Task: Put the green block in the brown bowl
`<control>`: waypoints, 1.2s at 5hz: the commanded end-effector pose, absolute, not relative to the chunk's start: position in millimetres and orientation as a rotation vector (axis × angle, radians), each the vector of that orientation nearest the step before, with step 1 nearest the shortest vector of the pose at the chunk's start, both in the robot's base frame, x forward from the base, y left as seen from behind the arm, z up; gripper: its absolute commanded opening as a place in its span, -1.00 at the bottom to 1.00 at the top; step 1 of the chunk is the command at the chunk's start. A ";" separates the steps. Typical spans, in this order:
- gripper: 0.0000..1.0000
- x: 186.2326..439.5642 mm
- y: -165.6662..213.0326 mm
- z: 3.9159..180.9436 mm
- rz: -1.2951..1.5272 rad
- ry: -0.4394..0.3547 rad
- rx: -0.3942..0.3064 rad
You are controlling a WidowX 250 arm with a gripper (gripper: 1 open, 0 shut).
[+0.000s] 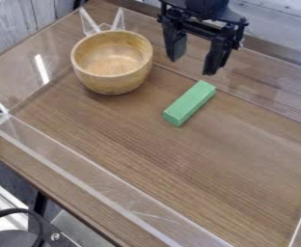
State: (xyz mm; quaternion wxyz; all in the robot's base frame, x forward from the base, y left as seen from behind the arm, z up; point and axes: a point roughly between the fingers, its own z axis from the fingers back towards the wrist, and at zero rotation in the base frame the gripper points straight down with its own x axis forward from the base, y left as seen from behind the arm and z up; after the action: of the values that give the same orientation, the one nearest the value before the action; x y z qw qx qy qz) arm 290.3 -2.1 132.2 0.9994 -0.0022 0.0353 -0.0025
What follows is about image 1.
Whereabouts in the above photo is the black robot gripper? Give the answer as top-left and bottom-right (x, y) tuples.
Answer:
(158, 0), (247, 76)

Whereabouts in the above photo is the green rectangular block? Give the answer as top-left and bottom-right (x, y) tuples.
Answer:
(162, 81), (215, 126)

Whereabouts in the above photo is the brown wooden bowl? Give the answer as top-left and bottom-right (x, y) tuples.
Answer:
(70, 30), (153, 95)

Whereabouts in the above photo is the black table leg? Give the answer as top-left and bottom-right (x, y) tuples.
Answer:
(33, 192), (47, 216)

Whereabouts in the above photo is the clear acrylic tray enclosure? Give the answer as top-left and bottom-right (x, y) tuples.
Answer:
(0, 1), (301, 247)

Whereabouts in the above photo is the black metal bracket with screw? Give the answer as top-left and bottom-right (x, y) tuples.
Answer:
(27, 216), (81, 247)

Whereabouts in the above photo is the black cable loop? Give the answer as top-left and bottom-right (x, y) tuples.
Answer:
(0, 207), (46, 247)

